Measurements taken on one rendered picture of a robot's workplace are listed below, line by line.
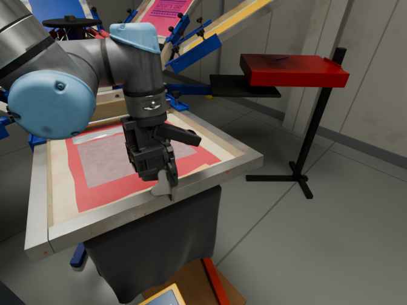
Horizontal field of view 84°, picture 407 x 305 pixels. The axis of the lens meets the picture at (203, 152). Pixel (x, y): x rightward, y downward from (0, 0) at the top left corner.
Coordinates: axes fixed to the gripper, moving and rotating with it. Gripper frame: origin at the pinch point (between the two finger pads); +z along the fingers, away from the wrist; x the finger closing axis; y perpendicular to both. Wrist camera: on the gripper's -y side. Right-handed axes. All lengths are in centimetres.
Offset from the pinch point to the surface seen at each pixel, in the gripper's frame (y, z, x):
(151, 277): 8, 48, -14
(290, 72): -105, -6, -55
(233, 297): -34, 108, -15
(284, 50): -231, 1, -169
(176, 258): -2.8, 44.2, -12.8
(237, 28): -71, -31, -64
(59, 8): -1, -50, -235
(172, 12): -88, -43, -180
